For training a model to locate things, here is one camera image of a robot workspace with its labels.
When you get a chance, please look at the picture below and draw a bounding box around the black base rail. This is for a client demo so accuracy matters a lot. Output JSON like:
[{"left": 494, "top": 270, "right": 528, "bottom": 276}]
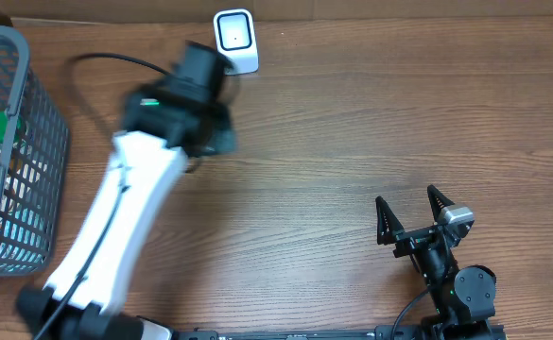
[{"left": 171, "top": 325, "right": 508, "bottom": 340}]

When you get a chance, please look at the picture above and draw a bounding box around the white barcode scanner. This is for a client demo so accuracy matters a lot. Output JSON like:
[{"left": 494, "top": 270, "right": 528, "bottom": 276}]
[{"left": 213, "top": 8, "right": 259, "bottom": 76}]

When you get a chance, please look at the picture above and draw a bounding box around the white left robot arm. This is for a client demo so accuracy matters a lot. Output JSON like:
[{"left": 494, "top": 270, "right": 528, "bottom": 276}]
[{"left": 16, "top": 42, "right": 235, "bottom": 339}]

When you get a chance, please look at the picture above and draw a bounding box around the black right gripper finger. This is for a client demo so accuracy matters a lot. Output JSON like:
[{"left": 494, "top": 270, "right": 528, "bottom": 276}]
[
  {"left": 427, "top": 184, "right": 454, "bottom": 222},
  {"left": 375, "top": 196, "right": 405, "bottom": 245}
]

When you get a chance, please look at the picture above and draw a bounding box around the grey plastic shopping basket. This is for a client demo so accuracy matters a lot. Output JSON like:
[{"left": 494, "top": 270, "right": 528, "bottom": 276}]
[{"left": 0, "top": 25, "right": 71, "bottom": 277}]

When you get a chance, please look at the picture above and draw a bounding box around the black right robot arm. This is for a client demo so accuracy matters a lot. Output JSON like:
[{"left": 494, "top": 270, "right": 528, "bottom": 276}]
[{"left": 374, "top": 185, "right": 507, "bottom": 340}]

